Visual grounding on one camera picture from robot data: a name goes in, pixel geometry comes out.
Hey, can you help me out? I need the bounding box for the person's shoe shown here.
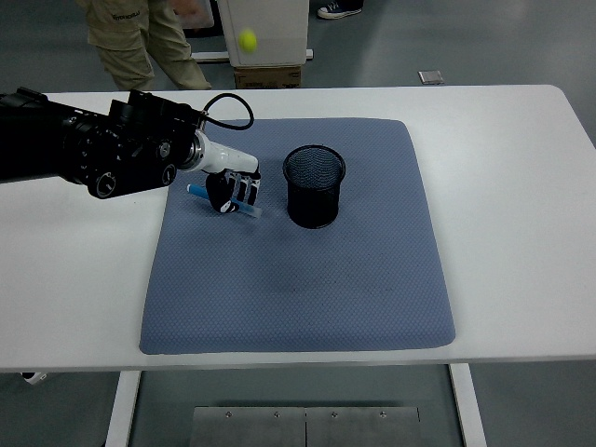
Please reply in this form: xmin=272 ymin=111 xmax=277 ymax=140
xmin=317 ymin=0 xmax=364 ymax=20

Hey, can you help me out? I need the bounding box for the blue marker with clear cap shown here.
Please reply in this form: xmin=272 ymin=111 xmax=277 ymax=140
xmin=186 ymin=183 xmax=264 ymax=220

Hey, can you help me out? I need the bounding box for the white cabinet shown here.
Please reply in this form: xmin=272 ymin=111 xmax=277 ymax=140
xmin=191 ymin=0 xmax=316 ymax=68

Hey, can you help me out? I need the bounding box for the white table leg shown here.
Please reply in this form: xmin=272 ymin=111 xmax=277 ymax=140
xmin=103 ymin=371 xmax=142 ymax=447
xmin=448 ymin=363 xmax=488 ymax=447

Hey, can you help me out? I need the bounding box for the brown cardboard box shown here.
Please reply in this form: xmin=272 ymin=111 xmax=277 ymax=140
xmin=234 ymin=65 xmax=304 ymax=89

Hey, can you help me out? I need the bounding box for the blue-grey quilted mat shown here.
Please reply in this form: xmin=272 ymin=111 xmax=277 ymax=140
xmin=139 ymin=117 xmax=457 ymax=356

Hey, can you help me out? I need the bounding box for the black mesh pen holder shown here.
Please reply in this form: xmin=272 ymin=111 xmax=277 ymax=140
xmin=282 ymin=144 xmax=347 ymax=230

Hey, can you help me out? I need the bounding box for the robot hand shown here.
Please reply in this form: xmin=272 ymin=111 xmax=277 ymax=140
xmin=197 ymin=132 xmax=264 ymax=216

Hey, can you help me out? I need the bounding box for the person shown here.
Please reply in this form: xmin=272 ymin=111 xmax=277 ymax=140
xmin=76 ymin=0 xmax=213 ymax=92

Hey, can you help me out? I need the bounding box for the yellow-green ball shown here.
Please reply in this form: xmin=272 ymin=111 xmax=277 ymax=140
xmin=237 ymin=28 xmax=259 ymax=54

